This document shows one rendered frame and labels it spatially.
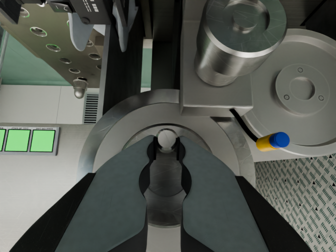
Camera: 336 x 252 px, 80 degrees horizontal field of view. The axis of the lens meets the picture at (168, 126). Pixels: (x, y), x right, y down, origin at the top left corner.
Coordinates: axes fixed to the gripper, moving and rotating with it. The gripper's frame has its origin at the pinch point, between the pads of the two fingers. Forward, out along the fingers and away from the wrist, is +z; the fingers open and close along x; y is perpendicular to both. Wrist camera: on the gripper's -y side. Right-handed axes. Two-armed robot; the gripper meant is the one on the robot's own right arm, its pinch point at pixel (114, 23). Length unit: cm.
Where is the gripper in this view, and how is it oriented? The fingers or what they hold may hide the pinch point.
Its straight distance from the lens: 25.7
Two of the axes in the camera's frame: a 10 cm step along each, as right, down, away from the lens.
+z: -0.1, 2.1, 9.8
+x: 10.0, 0.2, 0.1
